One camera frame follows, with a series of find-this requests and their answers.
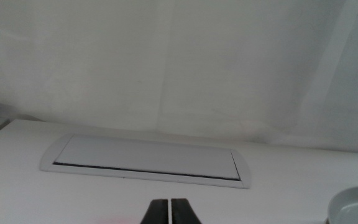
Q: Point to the grey shallow bowl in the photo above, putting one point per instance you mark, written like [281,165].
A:
[356,208]

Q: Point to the white backdrop curtain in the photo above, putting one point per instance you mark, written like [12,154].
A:
[166,62]

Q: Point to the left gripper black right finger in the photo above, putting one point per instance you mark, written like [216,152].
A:
[183,213]

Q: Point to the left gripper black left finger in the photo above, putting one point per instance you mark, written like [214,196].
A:
[157,213]

